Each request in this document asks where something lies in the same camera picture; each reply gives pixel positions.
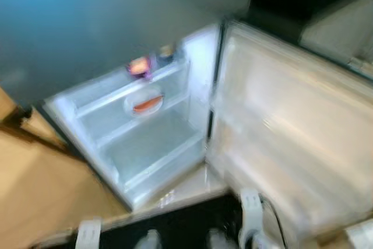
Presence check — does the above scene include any orange sweet potato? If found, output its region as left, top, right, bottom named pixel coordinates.
left=133, top=96, right=163, bottom=113

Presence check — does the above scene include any purple cup with handle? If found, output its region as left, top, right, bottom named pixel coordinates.
left=127, top=55, right=155, bottom=80

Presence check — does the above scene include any white bowl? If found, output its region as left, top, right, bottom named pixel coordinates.
left=124, top=83, right=165, bottom=117

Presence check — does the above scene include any glass fridge shelf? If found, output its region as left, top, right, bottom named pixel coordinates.
left=58, top=57, right=190, bottom=115
left=87, top=89, right=196, bottom=148
left=102, top=115, right=207, bottom=194

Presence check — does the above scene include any grey steel fridge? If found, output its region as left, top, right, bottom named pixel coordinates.
left=0, top=0, right=260, bottom=212

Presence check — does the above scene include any brown cardboard box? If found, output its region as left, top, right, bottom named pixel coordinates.
left=315, top=234, right=350, bottom=249

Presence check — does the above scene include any grey right robot leg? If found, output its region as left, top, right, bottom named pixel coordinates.
left=207, top=229, right=234, bottom=249

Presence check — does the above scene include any grey robot leg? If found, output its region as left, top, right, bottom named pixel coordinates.
left=135, top=230, right=161, bottom=249
left=207, top=229, right=234, bottom=249

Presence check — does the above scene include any dark blue cup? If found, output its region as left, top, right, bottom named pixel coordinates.
left=156, top=44, right=175, bottom=66

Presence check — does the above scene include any black floor mat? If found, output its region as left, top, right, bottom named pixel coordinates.
left=55, top=194, right=304, bottom=249

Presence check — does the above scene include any grey left robot leg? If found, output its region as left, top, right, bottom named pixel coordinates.
left=135, top=230, right=161, bottom=249

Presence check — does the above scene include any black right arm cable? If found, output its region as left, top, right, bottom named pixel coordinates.
left=262, top=197, right=286, bottom=249

